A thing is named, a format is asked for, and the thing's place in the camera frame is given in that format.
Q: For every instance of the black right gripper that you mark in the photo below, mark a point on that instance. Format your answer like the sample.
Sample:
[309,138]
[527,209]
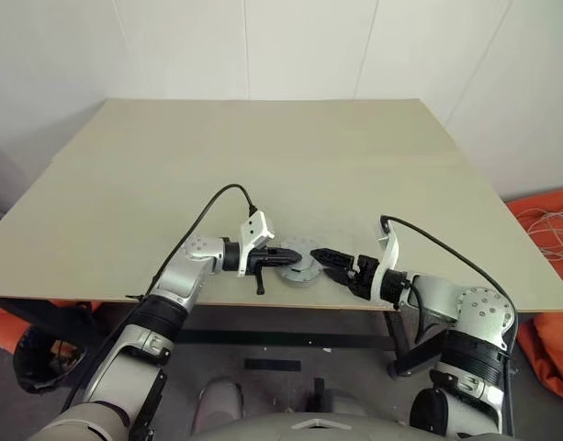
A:
[366,275]

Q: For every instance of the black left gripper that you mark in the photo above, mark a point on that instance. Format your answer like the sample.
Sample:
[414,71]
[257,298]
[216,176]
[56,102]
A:
[258,259]

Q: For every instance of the motor stator with copper windings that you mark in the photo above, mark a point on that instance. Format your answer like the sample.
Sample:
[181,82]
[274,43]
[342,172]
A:
[301,275]

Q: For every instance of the black floor tape strip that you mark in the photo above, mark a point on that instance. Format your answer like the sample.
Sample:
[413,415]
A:
[272,365]

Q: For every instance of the grey rounded robot leg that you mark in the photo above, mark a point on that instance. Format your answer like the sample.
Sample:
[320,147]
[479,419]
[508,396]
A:
[217,399]

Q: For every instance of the grey robot torso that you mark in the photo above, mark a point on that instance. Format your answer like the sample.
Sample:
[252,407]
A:
[262,432]

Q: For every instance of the large orange beanbag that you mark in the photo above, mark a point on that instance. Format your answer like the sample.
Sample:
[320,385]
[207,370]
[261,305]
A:
[520,206]

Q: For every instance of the orange cushion with folds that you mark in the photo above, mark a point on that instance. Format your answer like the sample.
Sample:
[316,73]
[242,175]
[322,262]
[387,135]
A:
[552,353]

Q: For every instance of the black trash bin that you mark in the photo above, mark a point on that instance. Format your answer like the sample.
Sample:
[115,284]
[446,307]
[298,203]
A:
[26,376]

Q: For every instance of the small orange cushion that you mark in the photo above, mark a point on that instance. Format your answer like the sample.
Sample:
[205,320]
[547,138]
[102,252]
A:
[3,333]

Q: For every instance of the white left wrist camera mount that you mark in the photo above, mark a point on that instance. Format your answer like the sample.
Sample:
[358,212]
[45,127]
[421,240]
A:
[253,229]

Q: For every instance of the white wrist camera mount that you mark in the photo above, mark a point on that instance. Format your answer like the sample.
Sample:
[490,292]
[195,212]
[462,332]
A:
[253,229]
[391,248]

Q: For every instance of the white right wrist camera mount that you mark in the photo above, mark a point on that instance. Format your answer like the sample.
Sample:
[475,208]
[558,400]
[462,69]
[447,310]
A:
[391,248]

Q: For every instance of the black table frame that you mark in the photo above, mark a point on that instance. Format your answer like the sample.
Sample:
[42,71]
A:
[262,337]

